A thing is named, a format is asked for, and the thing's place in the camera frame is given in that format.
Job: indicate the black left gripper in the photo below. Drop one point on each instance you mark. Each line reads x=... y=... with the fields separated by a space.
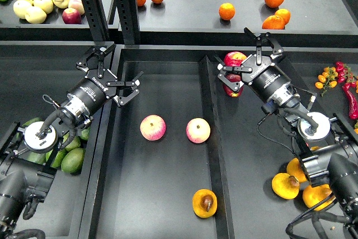
x=98 y=86

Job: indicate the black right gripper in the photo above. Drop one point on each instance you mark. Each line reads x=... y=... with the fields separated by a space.
x=265 y=79

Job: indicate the green avocado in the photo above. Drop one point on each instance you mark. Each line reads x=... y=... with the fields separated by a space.
x=75 y=143

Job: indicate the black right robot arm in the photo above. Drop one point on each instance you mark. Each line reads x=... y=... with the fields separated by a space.
x=326 y=147

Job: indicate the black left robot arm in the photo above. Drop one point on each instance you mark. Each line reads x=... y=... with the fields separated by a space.
x=27 y=152

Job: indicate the avocado far left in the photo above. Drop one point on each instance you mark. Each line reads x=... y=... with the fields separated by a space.
x=31 y=121

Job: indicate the avocado large lower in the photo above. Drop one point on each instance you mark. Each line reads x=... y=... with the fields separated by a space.
x=73 y=161

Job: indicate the yellow pear middle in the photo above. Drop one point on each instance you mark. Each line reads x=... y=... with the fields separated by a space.
x=285 y=186

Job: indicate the red apple upper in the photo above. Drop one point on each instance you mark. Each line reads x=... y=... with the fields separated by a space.
x=234 y=58

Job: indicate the dark red apple lower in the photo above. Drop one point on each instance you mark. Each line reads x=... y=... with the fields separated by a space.
x=232 y=78

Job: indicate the orange right front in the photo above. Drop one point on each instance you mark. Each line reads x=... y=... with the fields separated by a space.
x=274 y=22

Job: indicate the orange right small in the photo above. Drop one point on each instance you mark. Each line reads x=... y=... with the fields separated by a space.
x=284 y=14

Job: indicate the orange centre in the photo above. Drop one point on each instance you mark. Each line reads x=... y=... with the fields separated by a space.
x=226 y=11

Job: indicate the pink apple left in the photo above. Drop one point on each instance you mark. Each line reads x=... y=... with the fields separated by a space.
x=153 y=127

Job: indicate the pink apple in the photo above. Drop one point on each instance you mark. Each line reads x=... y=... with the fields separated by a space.
x=153 y=127
x=198 y=130

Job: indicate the orange cherry tomato bunch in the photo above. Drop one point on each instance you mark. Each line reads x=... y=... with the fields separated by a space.
x=327 y=80

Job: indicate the red apple on shelf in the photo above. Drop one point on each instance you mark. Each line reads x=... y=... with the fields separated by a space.
x=71 y=16

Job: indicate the pale pink peach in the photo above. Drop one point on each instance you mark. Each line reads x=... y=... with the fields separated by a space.
x=77 y=5

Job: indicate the pink apple right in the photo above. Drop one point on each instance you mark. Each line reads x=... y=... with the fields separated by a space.
x=198 y=130

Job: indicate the red cherry tomato bunch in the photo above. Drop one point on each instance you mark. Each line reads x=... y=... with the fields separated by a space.
x=345 y=74

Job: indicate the yellow apple with stem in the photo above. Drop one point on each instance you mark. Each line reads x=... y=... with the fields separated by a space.
x=63 y=4

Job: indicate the yellow apple front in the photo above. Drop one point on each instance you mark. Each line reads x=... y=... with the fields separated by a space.
x=35 y=15

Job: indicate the yellow apple centre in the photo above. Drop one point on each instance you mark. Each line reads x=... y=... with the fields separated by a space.
x=46 y=5

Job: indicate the red chili pepper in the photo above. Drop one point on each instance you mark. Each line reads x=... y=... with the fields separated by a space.
x=352 y=103

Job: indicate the black centre tray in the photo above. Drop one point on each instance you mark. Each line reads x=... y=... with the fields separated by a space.
x=148 y=185

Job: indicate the black shelf post left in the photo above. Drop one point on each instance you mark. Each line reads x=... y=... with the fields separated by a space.
x=96 y=19

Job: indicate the black shelf post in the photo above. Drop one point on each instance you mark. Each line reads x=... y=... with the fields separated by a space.
x=96 y=19
x=129 y=23

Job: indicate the black shelf post right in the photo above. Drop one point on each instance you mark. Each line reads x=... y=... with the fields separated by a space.
x=129 y=23

